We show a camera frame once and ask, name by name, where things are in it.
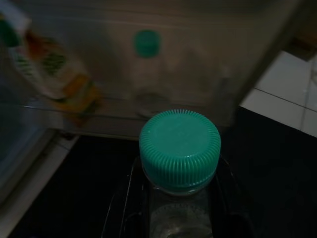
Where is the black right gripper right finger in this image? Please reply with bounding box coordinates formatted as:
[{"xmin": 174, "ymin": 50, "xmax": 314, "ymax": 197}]
[{"xmin": 210, "ymin": 158, "xmax": 255, "ymax": 238}]

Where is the green yellow juice carton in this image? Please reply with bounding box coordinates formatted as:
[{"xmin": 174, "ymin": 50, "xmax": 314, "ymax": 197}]
[{"xmin": 0, "ymin": 12, "xmax": 104, "ymax": 126}]

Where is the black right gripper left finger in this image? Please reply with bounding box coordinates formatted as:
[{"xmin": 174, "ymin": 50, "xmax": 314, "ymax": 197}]
[{"xmin": 102, "ymin": 158, "xmax": 150, "ymax": 238}]

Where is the water bottle teal cap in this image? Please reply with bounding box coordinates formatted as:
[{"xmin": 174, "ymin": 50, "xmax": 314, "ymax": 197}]
[
  {"xmin": 138, "ymin": 108, "xmax": 224, "ymax": 238},
  {"xmin": 121, "ymin": 29, "xmax": 193, "ymax": 120}
]

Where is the dark blue floor mat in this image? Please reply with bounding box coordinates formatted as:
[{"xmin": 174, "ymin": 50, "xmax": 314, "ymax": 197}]
[{"xmin": 13, "ymin": 106, "xmax": 317, "ymax": 238}]

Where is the silver fridge door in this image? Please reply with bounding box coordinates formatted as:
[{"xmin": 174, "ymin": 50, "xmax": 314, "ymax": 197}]
[{"xmin": 0, "ymin": 0, "xmax": 305, "ymax": 140}]

